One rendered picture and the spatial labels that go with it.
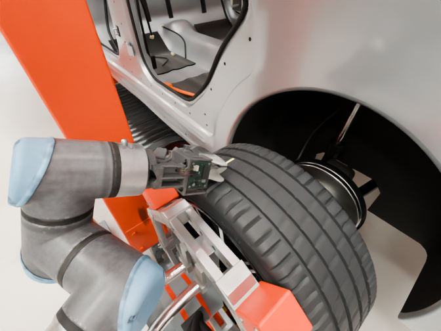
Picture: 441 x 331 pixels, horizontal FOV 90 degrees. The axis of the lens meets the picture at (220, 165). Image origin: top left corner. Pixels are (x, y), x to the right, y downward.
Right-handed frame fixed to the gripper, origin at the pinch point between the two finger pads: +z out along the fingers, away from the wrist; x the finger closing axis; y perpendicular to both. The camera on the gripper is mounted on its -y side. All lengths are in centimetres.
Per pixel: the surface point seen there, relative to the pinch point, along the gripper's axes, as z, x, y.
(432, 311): 44, -26, 43
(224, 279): -8.1, -16.5, 16.3
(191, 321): -8.7, -31.5, 10.8
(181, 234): -10.7, -13.9, 4.2
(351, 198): 44.8, -6.0, 16.1
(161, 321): -14.7, -30.3, 8.7
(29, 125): -37, -51, -322
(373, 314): 119, -84, 27
